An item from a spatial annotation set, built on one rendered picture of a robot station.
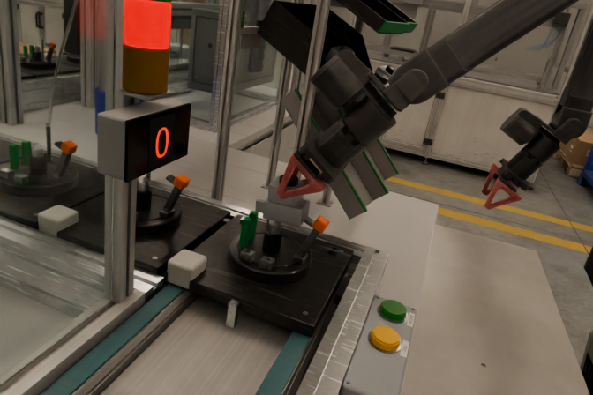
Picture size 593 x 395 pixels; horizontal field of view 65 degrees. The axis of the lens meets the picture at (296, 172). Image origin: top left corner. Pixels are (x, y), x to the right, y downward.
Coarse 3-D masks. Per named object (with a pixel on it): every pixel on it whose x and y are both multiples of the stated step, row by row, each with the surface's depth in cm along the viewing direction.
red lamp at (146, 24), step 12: (132, 0) 48; (144, 0) 48; (132, 12) 49; (144, 12) 48; (156, 12) 49; (168, 12) 50; (132, 24) 49; (144, 24) 49; (156, 24) 49; (168, 24) 51; (132, 36) 49; (144, 36) 49; (156, 36) 50; (168, 36) 51; (156, 48) 50
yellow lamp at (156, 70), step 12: (132, 48) 50; (144, 48) 50; (168, 48) 53; (132, 60) 50; (144, 60) 50; (156, 60) 51; (168, 60) 53; (132, 72) 51; (144, 72) 51; (156, 72) 51; (168, 72) 54; (132, 84) 51; (144, 84) 51; (156, 84) 52
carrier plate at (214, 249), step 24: (240, 216) 91; (216, 240) 81; (216, 264) 74; (312, 264) 79; (336, 264) 80; (192, 288) 70; (216, 288) 69; (240, 288) 69; (264, 288) 70; (288, 288) 71; (312, 288) 72; (336, 288) 76; (264, 312) 66; (288, 312) 66; (312, 312) 67
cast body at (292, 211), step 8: (280, 176) 73; (296, 176) 73; (272, 184) 72; (288, 184) 71; (296, 184) 72; (272, 192) 72; (256, 200) 75; (264, 200) 76; (272, 200) 72; (280, 200) 72; (288, 200) 71; (296, 200) 72; (304, 200) 75; (256, 208) 76; (264, 208) 73; (272, 208) 73; (280, 208) 72; (288, 208) 72; (296, 208) 71; (304, 208) 73; (264, 216) 74; (272, 216) 73; (280, 216) 73; (288, 216) 72; (296, 216) 72; (304, 216) 74; (296, 224) 72
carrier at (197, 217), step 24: (144, 192) 82; (168, 192) 96; (144, 216) 81; (168, 216) 81; (192, 216) 88; (216, 216) 89; (144, 240) 78; (168, 240) 79; (192, 240) 80; (144, 264) 72
